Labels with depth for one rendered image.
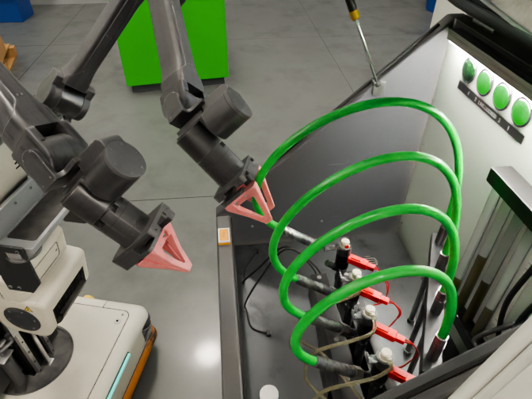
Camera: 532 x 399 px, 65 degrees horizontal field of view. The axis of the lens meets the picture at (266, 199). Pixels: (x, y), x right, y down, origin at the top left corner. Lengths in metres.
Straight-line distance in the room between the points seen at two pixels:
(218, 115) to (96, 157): 0.20
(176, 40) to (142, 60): 3.26
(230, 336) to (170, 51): 0.57
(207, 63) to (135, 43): 0.64
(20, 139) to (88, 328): 1.30
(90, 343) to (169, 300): 0.53
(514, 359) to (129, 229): 0.48
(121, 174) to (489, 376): 0.47
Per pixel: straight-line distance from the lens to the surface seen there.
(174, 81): 0.77
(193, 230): 2.53
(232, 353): 0.89
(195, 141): 0.69
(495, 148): 0.90
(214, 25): 4.04
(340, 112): 0.66
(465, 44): 0.94
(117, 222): 0.61
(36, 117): 0.65
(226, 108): 0.66
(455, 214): 0.76
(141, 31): 4.02
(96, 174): 0.57
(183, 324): 2.10
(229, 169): 0.69
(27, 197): 1.17
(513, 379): 0.51
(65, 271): 1.34
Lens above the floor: 1.71
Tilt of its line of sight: 39 degrees down
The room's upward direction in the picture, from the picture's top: straight up
